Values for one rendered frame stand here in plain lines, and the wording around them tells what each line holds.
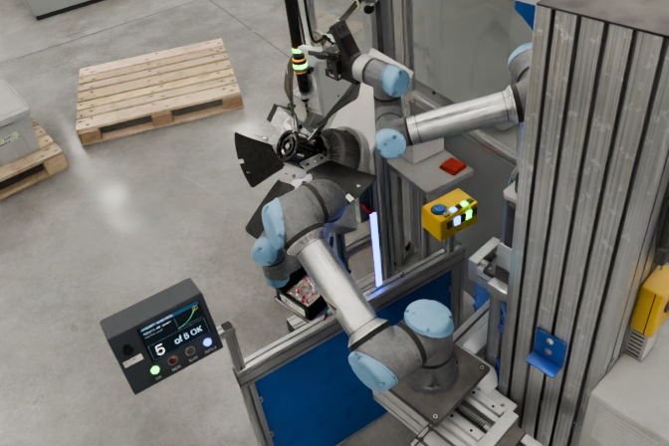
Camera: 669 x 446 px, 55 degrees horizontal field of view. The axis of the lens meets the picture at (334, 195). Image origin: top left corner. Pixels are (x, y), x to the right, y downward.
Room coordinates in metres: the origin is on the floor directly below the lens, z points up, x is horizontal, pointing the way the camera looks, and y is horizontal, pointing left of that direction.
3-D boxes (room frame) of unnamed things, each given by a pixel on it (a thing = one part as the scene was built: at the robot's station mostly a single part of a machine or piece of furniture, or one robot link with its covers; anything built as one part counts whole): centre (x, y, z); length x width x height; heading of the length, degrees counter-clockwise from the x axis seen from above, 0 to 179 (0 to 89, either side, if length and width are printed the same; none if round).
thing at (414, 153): (2.23, -0.38, 0.92); 0.17 x 0.16 x 0.11; 117
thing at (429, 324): (1.00, -0.18, 1.20); 0.13 x 0.12 x 0.14; 121
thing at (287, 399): (1.43, -0.02, 0.45); 0.82 x 0.02 x 0.66; 117
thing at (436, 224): (1.61, -0.38, 1.02); 0.16 x 0.10 x 0.11; 117
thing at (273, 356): (1.43, -0.02, 0.82); 0.90 x 0.04 x 0.08; 117
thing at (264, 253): (1.41, 0.21, 1.17); 0.11 x 0.08 x 0.09; 154
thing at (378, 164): (2.07, -0.18, 0.58); 0.09 x 0.05 x 1.15; 27
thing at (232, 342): (1.23, 0.36, 0.96); 0.03 x 0.03 x 0.20; 27
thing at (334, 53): (1.62, -0.08, 1.63); 0.12 x 0.08 x 0.09; 37
